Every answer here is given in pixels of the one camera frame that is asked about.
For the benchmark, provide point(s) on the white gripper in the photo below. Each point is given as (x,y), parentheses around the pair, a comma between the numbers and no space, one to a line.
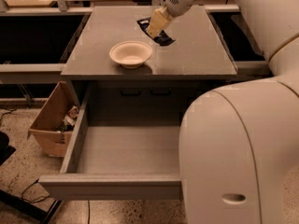
(177,2)

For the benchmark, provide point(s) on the dark blue rxbar wrapper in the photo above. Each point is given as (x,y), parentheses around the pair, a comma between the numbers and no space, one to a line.
(162,39)

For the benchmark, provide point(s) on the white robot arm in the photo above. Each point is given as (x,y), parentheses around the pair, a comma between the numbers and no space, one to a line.
(237,143)

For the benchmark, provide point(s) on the open grey top drawer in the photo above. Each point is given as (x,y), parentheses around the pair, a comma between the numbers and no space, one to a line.
(122,148)

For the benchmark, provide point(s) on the white paper bowl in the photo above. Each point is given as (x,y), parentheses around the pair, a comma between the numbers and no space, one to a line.
(130,54)

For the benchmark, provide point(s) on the cardboard box with trash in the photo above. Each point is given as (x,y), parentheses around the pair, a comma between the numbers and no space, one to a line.
(55,122)

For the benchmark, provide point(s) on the right black drawer handle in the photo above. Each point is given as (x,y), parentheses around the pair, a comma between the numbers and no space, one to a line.
(160,91)

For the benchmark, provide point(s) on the black drawer handle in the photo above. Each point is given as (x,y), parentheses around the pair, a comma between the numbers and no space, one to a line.
(130,92)
(160,91)

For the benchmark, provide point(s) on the left black drawer handle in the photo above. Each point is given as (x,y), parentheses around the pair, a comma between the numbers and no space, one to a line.
(130,92)

